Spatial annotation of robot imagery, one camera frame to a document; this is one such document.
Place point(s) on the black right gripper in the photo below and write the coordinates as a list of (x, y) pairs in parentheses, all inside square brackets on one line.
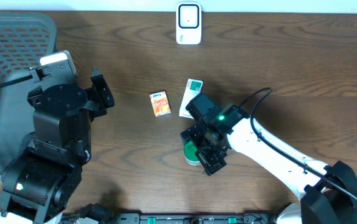
[(211, 163)]

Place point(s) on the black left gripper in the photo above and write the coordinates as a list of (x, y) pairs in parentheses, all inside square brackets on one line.
[(93, 97)]

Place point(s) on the green lidded white jar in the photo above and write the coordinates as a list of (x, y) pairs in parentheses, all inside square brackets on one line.
[(190, 153)]

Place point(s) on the white green carton box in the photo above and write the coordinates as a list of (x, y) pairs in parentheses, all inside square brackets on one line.
[(193, 88)]

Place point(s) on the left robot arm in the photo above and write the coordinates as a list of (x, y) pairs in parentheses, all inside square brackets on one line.
[(37, 184)]

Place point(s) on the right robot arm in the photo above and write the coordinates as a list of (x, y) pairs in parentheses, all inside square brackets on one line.
[(326, 194)]

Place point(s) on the white barcode scanner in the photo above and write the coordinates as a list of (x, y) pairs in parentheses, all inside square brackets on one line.
[(188, 23)]

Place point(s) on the orange tissue pack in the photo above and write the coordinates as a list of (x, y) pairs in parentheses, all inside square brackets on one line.
[(160, 103)]

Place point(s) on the dark grey mesh basket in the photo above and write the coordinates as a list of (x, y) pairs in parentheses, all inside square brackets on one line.
[(25, 38)]

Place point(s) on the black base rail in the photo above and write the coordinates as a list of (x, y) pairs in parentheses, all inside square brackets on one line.
[(248, 218)]

